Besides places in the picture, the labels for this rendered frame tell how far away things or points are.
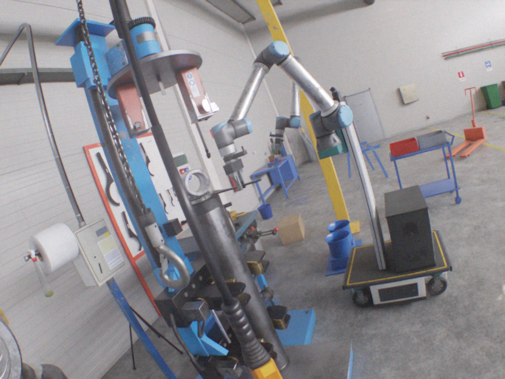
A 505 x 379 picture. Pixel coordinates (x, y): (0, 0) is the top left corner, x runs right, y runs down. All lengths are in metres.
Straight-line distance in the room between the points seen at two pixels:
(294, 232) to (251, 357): 3.74
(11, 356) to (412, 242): 2.28
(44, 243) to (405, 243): 2.46
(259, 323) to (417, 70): 11.72
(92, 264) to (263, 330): 1.19
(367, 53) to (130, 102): 11.31
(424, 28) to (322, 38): 4.44
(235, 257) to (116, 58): 1.37
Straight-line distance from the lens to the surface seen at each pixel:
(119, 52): 1.80
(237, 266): 1.62
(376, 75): 12.19
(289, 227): 4.36
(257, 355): 0.74
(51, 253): 1.82
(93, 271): 1.99
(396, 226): 2.22
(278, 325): 2.01
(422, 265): 2.41
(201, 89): 1.68
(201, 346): 1.76
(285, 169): 8.45
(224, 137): 1.42
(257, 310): 1.78
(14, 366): 0.45
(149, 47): 1.68
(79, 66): 1.78
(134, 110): 1.54
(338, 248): 3.19
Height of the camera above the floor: 1.68
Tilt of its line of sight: 9 degrees down
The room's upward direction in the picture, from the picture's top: 21 degrees counter-clockwise
